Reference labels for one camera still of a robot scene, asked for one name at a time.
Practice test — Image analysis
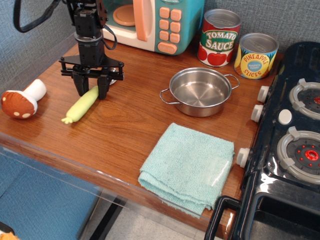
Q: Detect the pineapple slices can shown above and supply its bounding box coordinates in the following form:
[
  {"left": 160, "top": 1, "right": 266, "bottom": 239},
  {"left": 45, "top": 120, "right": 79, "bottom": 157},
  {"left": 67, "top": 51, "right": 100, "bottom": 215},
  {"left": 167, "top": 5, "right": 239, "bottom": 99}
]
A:
[{"left": 234, "top": 33, "right": 279, "bottom": 80}]

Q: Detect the spoon with yellow-green handle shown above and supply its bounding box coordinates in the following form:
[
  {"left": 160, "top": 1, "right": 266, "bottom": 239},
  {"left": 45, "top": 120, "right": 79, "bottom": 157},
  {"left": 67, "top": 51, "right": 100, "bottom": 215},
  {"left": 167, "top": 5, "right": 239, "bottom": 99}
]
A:
[{"left": 61, "top": 67, "right": 124, "bottom": 124}]

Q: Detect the light blue folded cloth napkin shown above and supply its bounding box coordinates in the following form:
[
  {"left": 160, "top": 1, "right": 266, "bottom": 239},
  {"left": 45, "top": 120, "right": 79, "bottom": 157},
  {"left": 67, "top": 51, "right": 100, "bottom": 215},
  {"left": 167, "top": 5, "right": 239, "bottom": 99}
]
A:
[{"left": 138, "top": 123, "right": 235, "bottom": 218}]

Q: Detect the toy microwave teal and cream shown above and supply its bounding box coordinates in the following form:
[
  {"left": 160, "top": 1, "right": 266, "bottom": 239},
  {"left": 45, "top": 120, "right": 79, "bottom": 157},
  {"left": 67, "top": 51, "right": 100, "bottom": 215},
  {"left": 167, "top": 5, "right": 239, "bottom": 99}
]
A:
[{"left": 103, "top": 0, "right": 205, "bottom": 56}]

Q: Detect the small stainless steel pot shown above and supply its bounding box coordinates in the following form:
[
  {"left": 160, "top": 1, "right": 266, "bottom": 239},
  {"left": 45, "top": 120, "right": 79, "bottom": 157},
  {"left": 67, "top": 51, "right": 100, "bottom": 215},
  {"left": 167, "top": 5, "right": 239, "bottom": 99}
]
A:
[{"left": 159, "top": 67, "right": 240, "bottom": 118}]

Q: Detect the black toy stove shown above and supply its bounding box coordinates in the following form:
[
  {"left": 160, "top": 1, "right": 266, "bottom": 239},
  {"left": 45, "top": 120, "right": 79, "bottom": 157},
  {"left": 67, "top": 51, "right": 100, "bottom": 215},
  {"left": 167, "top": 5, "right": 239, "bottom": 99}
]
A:
[{"left": 205, "top": 41, "right": 320, "bottom": 240}]

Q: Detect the plush brown mushroom toy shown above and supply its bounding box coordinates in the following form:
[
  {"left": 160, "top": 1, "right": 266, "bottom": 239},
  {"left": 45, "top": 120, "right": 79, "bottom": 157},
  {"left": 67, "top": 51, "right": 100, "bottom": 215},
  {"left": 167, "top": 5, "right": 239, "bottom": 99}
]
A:
[{"left": 0, "top": 79, "right": 47, "bottom": 120}]

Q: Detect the tomato sauce can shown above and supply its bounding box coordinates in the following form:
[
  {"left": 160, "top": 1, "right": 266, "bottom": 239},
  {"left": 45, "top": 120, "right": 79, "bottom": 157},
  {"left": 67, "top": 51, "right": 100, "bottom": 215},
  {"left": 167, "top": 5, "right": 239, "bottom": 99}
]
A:
[{"left": 197, "top": 8, "right": 242, "bottom": 67}]

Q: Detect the black braided cable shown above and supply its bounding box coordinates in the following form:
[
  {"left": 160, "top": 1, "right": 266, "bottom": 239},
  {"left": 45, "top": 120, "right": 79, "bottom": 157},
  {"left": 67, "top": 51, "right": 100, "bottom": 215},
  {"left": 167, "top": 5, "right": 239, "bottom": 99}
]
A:
[{"left": 12, "top": 0, "right": 62, "bottom": 34}]

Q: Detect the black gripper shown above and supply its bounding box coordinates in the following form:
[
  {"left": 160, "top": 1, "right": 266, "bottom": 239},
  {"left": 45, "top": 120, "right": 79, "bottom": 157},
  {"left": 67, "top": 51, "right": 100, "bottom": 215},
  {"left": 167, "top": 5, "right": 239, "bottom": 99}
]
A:
[{"left": 59, "top": 34, "right": 125, "bottom": 100}]

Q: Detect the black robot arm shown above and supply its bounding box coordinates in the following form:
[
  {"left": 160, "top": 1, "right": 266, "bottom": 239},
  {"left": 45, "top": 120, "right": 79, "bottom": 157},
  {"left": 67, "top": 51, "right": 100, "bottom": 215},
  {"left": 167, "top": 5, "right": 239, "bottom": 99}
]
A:
[{"left": 59, "top": 0, "right": 124, "bottom": 100}]

